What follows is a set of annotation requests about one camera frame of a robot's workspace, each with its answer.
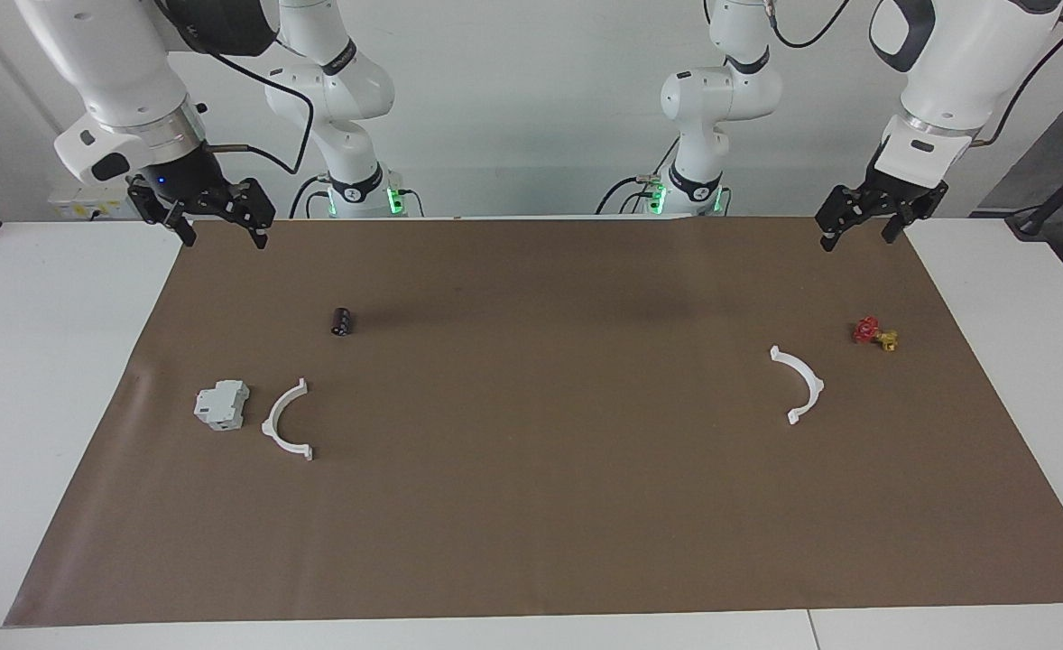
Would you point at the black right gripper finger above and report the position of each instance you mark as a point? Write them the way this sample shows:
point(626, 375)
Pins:
point(254, 206)
point(157, 203)

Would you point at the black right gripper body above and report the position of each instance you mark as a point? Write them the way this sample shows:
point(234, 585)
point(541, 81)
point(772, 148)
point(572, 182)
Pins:
point(180, 176)

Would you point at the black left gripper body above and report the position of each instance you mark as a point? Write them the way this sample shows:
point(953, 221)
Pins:
point(883, 194)

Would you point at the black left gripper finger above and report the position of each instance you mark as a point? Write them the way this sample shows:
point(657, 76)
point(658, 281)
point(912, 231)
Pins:
point(840, 209)
point(915, 206)

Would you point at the white half pipe clamp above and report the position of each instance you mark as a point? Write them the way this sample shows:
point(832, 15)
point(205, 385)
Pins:
point(269, 421)
point(817, 384)

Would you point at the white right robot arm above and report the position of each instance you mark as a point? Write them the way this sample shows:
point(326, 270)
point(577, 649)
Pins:
point(107, 54)

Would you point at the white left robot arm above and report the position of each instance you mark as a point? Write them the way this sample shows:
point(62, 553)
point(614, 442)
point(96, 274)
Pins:
point(712, 99)

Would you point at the white power strip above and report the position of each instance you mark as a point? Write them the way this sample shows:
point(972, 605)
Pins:
point(80, 208)

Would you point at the red yellow valve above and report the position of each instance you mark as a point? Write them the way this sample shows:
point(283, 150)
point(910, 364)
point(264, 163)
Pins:
point(869, 331)

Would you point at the black stand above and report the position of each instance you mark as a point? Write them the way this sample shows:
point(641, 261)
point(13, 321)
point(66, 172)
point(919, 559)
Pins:
point(1050, 203)

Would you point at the black cylindrical capacitor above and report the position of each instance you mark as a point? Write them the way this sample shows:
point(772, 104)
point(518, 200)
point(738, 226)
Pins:
point(342, 321)

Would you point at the white circuit breaker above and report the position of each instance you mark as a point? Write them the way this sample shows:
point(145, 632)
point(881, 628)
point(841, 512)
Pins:
point(221, 405)

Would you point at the brown paper mat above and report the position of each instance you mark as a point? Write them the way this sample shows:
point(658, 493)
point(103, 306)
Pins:
point(540, 469)

